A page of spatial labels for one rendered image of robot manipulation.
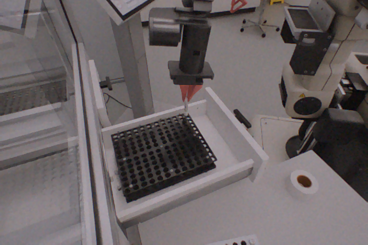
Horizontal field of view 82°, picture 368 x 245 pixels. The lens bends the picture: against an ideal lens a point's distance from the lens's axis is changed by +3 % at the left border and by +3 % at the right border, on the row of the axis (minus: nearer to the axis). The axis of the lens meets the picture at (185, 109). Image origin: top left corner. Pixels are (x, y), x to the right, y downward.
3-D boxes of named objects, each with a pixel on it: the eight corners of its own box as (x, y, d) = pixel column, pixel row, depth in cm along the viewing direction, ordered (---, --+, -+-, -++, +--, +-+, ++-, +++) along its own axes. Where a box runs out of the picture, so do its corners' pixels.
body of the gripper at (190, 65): (213, 82, 49) (220, 52, 44) (170, 81, 47) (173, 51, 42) (206, 68, 54) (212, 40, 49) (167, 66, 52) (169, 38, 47)
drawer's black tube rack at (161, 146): (187, 126, 66) (187, 111, 62) (214, 173, 54) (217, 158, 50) (116, 149, 60) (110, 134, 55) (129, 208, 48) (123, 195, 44)
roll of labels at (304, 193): (286, 173, 63) (291, 165, 60) (312, 182, 61) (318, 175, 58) (283, 193, 58) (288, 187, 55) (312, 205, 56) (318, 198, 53)
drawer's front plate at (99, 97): (101, 82, 86) (93, 58, 78) (113, 133, 66) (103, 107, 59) (96, 83, 85) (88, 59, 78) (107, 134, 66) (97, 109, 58)
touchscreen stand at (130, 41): (185, 110, 192) (187, -17, 122) (166, 148, 161) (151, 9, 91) (138, 98, 204) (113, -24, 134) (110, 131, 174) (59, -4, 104)
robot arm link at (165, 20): (214, -23, 38) (201, -10, 46) (149, -31, 35) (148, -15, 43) (210, 47, 41) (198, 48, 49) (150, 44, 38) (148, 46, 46)
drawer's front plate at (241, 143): (206, 110, 74) (208, 85, 66) (258, 181, 54) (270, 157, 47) (201, 111, 73) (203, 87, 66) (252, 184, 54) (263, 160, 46)
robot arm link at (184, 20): (216, 23, 40) (209, 13, 44) (180, 20, 39) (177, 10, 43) (208, 56, 45) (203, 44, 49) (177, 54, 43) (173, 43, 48)
